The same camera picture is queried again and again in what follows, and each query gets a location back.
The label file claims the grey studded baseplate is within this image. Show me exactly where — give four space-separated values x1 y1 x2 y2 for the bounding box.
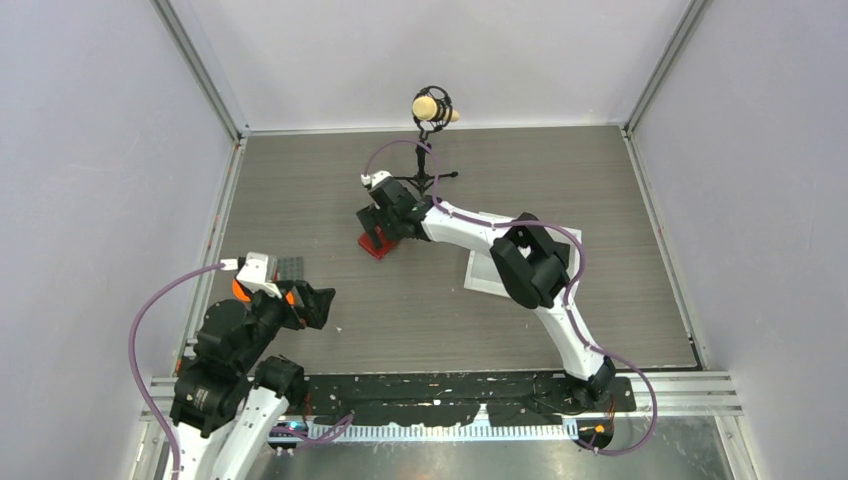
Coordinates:
277 256 305 281

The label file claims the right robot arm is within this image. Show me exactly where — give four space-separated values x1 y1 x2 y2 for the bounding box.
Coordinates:
357 171 616 411

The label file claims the red card holder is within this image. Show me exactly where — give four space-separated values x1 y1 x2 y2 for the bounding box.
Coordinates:
357 232 398 260

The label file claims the orange curved plastic piece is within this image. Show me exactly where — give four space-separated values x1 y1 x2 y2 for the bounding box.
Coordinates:
231 279 252 303

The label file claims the white two-compartment tray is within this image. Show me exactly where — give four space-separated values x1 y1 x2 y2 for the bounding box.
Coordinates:
464 211 582 299

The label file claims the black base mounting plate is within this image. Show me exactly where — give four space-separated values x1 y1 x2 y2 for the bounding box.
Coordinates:
288 371 636 427

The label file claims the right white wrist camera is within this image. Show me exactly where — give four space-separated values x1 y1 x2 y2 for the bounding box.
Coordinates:
360 170 392 189

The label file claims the beige microphone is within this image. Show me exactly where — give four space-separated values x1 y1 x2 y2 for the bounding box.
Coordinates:
411 95 460 124

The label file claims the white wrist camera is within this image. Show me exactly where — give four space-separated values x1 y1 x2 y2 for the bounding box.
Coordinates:
360 170 392 189
235 252 283 300

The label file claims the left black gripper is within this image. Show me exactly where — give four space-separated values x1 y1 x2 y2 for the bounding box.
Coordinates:
237 277 334 370

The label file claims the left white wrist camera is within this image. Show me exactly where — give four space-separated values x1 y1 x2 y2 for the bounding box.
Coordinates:
235 252 283 300

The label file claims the black microphone tripod stand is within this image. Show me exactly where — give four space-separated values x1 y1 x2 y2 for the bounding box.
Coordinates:
399 85 459 196

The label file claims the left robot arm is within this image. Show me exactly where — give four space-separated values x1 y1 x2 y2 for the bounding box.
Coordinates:
169 280 336 479

